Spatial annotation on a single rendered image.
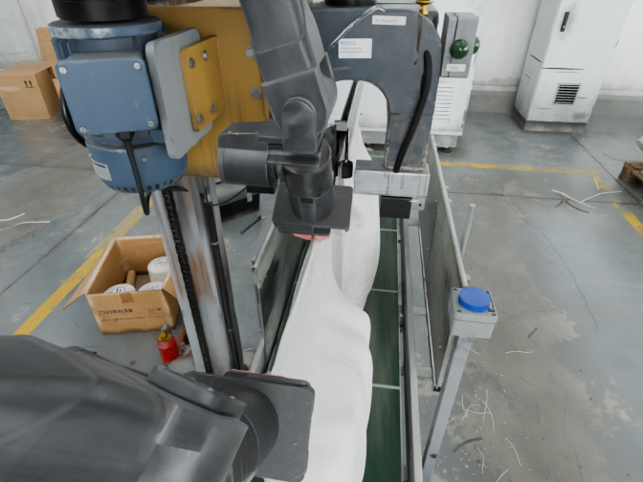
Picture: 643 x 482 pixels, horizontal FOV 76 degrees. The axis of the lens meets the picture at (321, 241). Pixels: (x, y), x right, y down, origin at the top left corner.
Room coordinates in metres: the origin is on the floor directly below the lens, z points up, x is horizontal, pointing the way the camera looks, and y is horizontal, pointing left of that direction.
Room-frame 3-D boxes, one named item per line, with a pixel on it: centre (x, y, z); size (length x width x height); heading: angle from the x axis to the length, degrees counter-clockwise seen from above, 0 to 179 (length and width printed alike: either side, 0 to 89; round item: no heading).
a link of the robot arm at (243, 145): (0.44, 0.06, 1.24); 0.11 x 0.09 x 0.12; 81
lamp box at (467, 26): (0.76, -0.22, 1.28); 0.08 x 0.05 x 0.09; 172
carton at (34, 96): (4.59, 3.06, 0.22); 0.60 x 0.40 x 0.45; 4
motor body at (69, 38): (0.67, 0.31, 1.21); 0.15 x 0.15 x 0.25
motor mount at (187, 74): (0.72, 0.22, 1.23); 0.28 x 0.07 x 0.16; 172
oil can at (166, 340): (1.15, 0.64, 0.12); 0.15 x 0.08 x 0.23; 172
